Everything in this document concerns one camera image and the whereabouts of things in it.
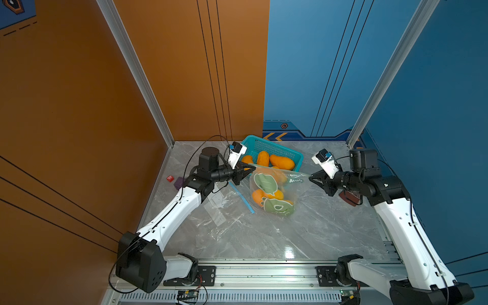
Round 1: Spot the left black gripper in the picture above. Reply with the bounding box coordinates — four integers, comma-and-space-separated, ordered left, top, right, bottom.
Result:
208, 161, 254, 186

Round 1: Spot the clear green-zip bag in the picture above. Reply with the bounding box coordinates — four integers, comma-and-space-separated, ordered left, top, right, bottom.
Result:
250, 165, 311, 217

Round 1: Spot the yellow mango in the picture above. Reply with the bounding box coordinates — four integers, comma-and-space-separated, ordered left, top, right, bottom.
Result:
269, 189, 284, 200
256, 151, 270, 167

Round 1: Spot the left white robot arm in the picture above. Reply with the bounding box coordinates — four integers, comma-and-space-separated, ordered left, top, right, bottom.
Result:
111, 161, 256, 293

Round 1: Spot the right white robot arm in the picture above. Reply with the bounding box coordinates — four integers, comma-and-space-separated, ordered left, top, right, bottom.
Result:
310, 170, 475, 304

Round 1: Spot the yellow top mango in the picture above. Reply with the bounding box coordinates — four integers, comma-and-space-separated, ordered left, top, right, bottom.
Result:
256, 151, 270, 167

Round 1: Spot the clear blue-zip bag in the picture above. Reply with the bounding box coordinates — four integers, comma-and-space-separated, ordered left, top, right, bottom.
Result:
203, 182, 255, 240

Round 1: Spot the teal plastic basket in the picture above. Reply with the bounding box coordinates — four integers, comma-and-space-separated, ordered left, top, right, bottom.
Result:
241, 135, 304, 172

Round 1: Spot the dark red metronome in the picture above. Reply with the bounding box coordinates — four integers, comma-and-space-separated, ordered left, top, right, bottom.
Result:
339, 190, 362, 207

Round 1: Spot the purple block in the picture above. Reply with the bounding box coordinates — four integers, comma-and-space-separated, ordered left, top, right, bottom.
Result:
174, 177, 184, 190

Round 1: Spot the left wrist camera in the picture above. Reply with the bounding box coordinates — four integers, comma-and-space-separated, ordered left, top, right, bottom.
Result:
198, 147, 220, 172

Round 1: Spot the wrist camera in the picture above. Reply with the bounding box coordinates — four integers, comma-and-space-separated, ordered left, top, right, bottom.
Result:
198, 147, 220, 172
349, 149, 378, 172

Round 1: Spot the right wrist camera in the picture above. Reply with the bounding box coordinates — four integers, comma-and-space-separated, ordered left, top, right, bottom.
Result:
349, 149, 378, 172

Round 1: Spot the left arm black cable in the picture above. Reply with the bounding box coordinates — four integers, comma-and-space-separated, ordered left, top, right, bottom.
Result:
107, 135, 231, 294

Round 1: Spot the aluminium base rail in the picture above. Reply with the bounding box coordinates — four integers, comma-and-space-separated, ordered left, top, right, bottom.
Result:
102, 258, 413, 305

